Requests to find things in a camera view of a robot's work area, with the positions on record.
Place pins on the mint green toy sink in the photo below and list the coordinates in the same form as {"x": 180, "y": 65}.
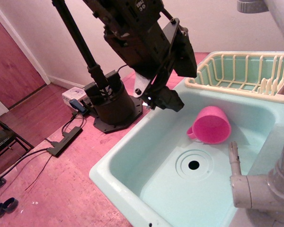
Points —
{"x": 158, "y": 177}

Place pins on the grey toy faucet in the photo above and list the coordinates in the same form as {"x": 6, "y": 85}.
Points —
{"x": 259, "y": 196}

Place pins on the wooden door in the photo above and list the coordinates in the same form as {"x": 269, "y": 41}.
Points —
{"x": 18, "y": 77}

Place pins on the black usb hub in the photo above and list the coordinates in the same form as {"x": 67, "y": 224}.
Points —
{"x": 68, "y": 138}

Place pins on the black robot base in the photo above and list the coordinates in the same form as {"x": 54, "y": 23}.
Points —
{"x": 113, "y": 108}

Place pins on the cream yellow dish rack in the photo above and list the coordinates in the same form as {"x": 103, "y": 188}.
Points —
{"x": 258, "y": 75}

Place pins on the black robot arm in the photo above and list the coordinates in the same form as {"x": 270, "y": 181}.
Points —
{"x": 128, "y": 10}

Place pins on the black metal chair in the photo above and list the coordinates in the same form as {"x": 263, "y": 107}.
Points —
{"x": 13, "y": 147}

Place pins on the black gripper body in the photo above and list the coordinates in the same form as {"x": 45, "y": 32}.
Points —
{"x": 148, "y": 50}

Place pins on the white cardboard box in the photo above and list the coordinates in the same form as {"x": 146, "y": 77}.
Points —
{"x": 73, "y": 93}

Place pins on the blue black adapter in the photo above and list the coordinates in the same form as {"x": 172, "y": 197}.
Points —
{"x": 79, "y": 107}

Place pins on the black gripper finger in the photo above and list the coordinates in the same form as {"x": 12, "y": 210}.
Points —
{"x": 185, "y": 62}
{"x": 168, "y": 99}

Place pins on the pink plastic cup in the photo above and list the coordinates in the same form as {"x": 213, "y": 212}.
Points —
{"x": 211, "y": 126}

